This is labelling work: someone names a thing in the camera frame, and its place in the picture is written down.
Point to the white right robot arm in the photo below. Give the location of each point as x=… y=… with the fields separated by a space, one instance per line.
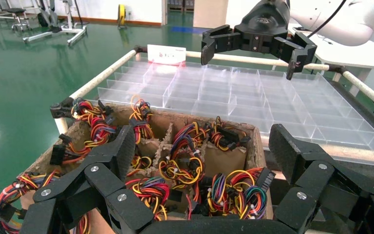
x=351 y=22

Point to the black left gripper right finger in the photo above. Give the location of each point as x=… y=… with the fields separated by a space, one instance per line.
x=316 y=184

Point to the brown cardboard divider box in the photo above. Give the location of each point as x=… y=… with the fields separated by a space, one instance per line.
x=222 y=160

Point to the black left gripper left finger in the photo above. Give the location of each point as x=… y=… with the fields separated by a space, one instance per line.
x=103 y=181

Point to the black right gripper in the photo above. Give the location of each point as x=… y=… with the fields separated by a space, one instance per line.
x=264 y=25

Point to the clear acrylic divider tray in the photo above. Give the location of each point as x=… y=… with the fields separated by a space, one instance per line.
x=303 y=106

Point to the white label card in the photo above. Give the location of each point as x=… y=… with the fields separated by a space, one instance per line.
x=166 y=54

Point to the black stool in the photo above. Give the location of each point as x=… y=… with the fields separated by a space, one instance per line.
x=16 y=10

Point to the white background table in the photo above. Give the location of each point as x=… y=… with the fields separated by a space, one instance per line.
x=361 y=55

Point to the white pipe cart frame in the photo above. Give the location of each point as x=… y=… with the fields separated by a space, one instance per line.
x=103 y=76

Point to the white legged equipment stand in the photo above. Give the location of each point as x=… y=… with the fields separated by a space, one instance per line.
x=74 y=34

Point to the yellow floor fan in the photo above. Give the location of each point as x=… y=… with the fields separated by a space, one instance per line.
x=121 y=14

